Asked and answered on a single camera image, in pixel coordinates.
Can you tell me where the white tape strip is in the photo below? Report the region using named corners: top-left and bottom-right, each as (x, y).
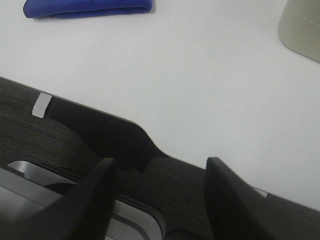
top-left (32, 92), bottom-right (52, 119)

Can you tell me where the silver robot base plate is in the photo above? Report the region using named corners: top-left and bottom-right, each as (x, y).
top-left (0, 160), bottom-right (166, 240)

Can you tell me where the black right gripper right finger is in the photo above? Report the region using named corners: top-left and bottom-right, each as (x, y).
top-left (203, 157), bottom-right (280, 240)

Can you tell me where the blue towel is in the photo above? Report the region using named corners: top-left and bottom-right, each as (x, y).
top-left (23, 0), bottom-right (153, 19)

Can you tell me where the beige plastic basket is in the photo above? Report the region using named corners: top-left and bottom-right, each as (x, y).
top-left (277, 0), bottom-right (320, 62)

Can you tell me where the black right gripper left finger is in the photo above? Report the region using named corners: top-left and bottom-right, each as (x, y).
top-left (0, 158), bottom-right (116, 240)

